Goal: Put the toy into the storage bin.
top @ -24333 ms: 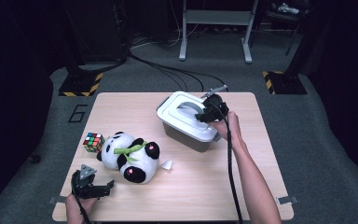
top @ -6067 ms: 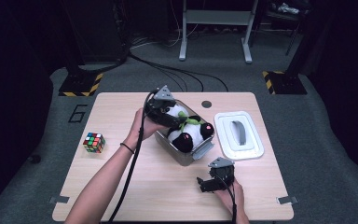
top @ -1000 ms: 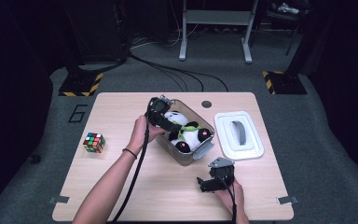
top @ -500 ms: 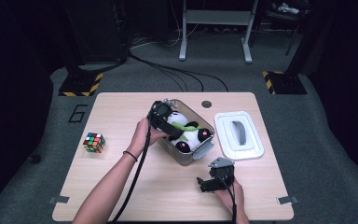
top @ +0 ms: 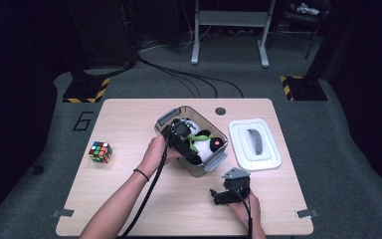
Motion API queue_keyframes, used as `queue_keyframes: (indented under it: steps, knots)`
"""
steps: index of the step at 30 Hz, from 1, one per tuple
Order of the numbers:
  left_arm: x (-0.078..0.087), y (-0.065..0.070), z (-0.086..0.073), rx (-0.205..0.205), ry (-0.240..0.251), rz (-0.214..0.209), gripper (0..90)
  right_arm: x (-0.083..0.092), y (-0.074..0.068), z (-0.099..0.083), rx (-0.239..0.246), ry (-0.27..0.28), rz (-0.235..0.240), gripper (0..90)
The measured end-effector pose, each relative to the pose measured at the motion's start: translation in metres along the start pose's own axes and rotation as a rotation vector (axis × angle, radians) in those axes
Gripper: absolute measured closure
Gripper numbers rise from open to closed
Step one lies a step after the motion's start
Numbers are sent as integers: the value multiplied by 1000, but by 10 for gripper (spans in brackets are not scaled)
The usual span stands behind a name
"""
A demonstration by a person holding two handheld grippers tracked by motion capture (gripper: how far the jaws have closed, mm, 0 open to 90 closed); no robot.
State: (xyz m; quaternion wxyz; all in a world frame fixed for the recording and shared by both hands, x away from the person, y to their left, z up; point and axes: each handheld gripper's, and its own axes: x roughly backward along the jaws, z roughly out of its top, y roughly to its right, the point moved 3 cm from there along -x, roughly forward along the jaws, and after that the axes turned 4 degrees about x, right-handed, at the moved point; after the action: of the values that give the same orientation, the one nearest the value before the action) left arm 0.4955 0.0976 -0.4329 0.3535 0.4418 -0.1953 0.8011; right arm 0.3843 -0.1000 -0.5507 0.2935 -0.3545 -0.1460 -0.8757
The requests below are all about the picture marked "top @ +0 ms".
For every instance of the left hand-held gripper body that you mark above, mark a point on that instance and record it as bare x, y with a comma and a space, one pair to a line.
180, 128

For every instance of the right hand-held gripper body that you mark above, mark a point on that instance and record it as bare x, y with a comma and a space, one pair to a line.
237, 186

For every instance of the panda plush toy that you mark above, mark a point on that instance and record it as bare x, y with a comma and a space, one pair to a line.
204, 144

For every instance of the clear grey storage box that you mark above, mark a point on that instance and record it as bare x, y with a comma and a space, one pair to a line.
209, 124

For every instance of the colourful puzzle cube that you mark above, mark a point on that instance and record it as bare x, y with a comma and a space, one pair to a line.
100, 152

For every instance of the person's right hand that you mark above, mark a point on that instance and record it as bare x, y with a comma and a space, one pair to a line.
247, 212

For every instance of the person's left hand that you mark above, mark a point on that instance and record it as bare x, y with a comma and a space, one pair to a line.
157, 154

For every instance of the black wristband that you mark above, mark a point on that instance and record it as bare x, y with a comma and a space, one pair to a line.
141, 174

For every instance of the black cabinet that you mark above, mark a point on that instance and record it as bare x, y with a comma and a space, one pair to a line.
109, 33

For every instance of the white metal stand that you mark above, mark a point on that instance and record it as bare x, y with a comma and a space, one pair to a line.
232, 18

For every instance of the small black floor object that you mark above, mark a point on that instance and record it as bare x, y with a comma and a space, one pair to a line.
37, 170

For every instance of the dark chair with clutter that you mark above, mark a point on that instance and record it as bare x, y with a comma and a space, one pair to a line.
306, 13

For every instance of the black yellow striped base plate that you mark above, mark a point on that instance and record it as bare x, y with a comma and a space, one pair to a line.
303, 88
86, 89

